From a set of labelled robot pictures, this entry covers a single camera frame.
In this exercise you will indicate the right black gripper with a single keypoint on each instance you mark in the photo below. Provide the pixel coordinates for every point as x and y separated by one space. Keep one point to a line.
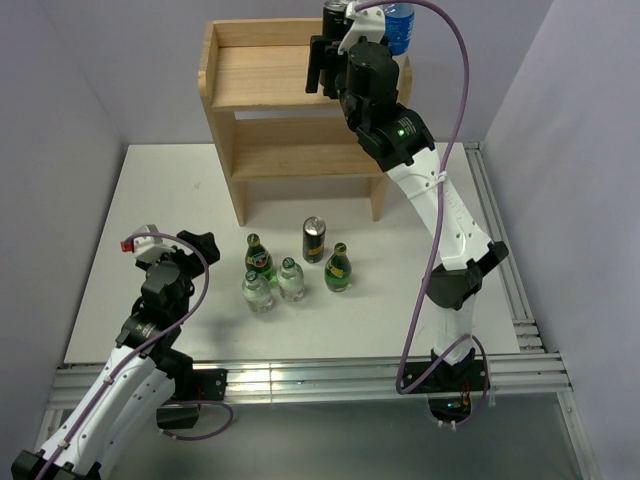
314 63

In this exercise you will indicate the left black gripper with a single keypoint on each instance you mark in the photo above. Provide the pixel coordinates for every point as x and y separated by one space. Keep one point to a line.
206 244

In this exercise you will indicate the black can yellow label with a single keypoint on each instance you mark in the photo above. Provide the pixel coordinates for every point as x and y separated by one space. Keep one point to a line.
334 28

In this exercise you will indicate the green bottle yellow label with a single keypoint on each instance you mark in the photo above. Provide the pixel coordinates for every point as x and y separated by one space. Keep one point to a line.
338 269

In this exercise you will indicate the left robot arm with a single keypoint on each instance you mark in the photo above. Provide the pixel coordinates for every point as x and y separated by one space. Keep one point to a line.
142 371

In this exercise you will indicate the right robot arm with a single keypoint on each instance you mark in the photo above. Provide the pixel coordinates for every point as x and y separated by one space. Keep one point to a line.
463 254

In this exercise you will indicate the wooden two-tier shelf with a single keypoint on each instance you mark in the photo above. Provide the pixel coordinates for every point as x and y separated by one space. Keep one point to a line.
251 82

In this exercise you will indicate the green bottle red label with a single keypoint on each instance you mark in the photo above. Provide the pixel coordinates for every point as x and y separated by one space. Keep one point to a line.
258 258

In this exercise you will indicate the clear soda bottle left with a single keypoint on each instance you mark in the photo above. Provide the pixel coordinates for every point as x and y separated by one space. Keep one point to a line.
257 292

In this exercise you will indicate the clear soda bottle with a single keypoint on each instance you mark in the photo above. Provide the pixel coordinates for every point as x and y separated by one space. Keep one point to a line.
257 292
290 279

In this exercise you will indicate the front clear water bottle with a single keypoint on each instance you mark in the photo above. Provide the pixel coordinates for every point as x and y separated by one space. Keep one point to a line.
399 19

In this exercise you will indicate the clear soda bottle right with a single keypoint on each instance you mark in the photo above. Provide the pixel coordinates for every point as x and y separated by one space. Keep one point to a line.
290 279

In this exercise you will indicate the black can on table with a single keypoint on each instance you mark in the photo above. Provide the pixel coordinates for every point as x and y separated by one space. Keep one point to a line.
314 231

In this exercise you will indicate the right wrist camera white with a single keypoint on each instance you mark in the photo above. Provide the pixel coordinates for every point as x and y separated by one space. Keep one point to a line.
368 23

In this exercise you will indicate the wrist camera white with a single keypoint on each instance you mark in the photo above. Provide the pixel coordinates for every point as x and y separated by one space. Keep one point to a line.
145 248
368 23

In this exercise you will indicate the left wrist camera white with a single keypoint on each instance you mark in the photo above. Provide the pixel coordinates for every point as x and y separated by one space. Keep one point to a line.
145 248

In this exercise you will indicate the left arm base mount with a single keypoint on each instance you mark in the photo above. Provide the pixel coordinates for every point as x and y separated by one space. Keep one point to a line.
193 392

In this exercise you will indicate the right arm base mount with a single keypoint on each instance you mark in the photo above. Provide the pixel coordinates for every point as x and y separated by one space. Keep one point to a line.
449 389

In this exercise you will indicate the aluminium frame rails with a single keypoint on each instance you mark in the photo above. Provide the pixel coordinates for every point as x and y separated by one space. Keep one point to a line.
306 357

